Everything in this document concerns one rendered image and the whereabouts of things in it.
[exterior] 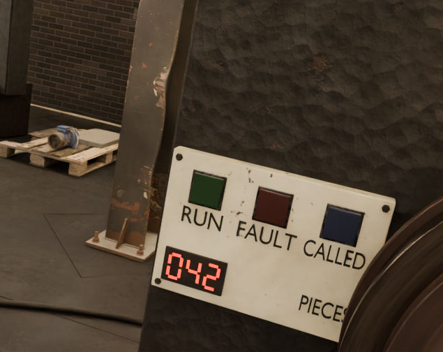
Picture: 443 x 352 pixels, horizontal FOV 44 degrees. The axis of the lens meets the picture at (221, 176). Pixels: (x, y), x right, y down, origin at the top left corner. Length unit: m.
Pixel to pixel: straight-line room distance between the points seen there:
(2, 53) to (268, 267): 5.16
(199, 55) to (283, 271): 0.27
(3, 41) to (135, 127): 2.61
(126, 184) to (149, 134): 0.35
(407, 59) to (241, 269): 0.30
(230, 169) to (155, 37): 2.65
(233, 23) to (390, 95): 0.19
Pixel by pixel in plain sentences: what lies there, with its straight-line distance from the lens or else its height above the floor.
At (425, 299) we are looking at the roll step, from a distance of 0.50.
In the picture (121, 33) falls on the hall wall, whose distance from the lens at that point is 7.29.
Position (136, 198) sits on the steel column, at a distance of 3.41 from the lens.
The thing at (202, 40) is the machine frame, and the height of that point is 1.37.
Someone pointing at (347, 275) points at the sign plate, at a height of 1.14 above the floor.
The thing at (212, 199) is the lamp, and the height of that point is 1.19.
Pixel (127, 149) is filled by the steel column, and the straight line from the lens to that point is 3.37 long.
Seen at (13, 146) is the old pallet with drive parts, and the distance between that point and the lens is 5.16.
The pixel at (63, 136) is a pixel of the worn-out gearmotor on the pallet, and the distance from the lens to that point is 5.05.
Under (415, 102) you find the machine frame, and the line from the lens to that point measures 0.64.
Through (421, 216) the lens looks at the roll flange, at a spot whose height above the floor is 1.25.
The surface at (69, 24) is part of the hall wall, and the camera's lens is 7.64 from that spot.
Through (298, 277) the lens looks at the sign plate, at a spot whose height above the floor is 1.13.
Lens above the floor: 1.38
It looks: 14 degrees down
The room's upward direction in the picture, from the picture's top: 11 degrees clockwise
